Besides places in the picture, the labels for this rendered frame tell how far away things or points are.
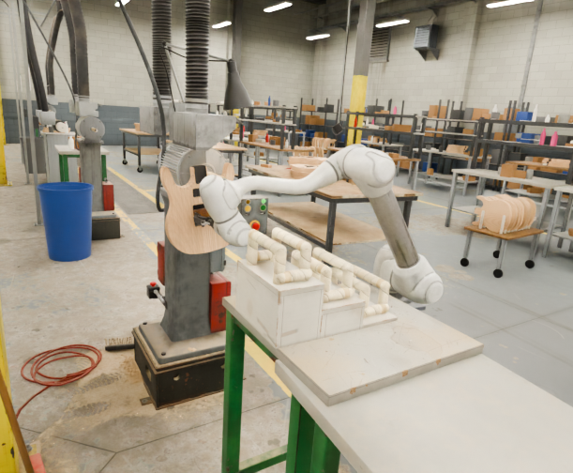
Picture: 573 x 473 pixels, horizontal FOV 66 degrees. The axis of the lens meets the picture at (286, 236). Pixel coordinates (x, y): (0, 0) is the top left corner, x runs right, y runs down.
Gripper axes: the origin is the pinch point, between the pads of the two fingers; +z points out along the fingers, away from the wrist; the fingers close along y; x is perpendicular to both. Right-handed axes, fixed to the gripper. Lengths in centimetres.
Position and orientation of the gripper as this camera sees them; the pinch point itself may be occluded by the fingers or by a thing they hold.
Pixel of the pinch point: (204, 214)
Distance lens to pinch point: 204.6
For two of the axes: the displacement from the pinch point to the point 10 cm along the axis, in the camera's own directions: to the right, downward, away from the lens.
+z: -5.2, -2.5, 8.2
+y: 8.5, -2.0, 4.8
